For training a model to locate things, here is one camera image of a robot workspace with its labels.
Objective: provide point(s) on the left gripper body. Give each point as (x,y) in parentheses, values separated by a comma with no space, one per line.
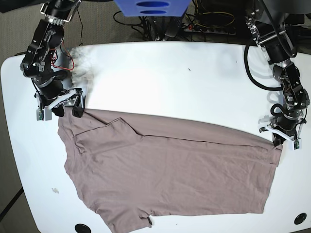
(288,128)

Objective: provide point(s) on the black power strip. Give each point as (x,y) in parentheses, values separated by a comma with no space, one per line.
(199,28)

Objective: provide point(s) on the black right cable grommet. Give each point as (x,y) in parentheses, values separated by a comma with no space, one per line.
(300,218)

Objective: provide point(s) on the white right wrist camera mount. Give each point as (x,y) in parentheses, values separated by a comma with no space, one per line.
(46,114)

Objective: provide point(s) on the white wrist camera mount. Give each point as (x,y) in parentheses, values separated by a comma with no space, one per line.
(46,114)
(295,145)

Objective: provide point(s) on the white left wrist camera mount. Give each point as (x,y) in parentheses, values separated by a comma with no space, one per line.
(295,145)

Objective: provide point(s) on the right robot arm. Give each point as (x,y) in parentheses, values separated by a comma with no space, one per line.
(41,55)

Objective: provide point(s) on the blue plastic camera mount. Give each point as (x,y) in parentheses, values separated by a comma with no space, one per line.
(158,8)

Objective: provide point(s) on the mauve T-shirt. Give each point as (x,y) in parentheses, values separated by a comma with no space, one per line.
(129,167)

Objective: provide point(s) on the black left cable grommet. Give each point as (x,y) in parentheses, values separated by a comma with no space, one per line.
(82,228)

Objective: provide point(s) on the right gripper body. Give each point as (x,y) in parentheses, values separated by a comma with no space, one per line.
(54,95)

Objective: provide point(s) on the black cable grommet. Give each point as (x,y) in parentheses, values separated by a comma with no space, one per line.
(82,228)
(300,218)

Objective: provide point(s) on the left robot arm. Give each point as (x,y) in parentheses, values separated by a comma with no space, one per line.
(266,20)

